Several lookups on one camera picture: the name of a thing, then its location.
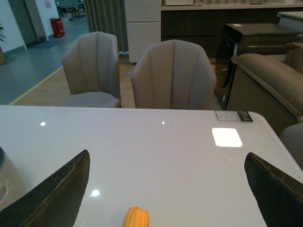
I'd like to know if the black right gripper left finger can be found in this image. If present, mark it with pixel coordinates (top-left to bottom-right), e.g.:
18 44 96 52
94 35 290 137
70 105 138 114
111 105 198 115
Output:
0 150 90 227

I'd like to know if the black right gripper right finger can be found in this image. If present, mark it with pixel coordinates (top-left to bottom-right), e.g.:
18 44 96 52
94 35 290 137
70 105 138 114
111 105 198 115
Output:
244 152 303 227

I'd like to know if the yellow corn cob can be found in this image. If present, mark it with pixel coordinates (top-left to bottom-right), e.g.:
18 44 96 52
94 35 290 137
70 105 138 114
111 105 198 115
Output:
122 207 150 227

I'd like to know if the cream electric cooking pot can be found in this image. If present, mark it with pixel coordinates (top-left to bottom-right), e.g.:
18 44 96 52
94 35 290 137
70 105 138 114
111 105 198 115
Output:
0 148 27 210

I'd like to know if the grey chair at right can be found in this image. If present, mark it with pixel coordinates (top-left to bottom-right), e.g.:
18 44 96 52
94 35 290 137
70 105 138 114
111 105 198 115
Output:
279 123 303 169

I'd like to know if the table corner label sticker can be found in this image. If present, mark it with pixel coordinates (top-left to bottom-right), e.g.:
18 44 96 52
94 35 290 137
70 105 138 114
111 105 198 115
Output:
215 111 253 122

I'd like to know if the beige sofa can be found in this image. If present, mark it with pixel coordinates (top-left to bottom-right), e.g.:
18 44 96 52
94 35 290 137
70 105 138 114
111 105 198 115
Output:
227 42 303 134

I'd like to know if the beige chair left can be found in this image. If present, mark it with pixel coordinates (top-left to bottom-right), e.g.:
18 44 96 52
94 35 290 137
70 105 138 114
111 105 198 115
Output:
59 31 121 108

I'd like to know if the beige chair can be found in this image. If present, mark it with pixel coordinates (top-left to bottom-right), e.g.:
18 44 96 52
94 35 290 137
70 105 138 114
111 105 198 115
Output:
131 40 217 110
59 31 121 108

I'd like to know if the green potted plant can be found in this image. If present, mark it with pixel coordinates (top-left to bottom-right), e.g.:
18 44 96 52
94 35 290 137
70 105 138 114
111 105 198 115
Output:
0 23 7 66

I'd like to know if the beige chair centre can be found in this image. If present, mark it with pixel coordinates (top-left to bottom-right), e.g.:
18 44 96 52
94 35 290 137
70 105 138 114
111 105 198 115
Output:
131 40 217 110

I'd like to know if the black washing machine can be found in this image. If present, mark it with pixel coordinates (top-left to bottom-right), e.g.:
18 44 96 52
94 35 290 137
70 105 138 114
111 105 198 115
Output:
214 23 302 111

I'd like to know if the dark kitchen counter cabinet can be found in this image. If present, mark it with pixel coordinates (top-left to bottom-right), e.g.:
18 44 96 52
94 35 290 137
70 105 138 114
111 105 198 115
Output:
161 3 303 62

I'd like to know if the grey curtain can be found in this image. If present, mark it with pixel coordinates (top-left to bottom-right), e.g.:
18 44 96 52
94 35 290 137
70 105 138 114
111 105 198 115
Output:
83 0 128 52

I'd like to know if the white refrigerator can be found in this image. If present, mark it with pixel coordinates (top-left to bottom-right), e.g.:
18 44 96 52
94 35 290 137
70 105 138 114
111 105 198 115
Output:
124 0 161 63

